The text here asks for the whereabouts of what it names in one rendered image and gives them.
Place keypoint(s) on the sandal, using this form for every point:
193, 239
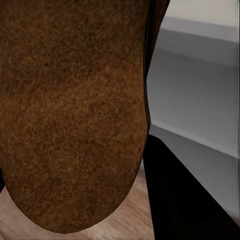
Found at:
74, 110

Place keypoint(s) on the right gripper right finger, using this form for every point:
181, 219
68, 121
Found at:
181, 208

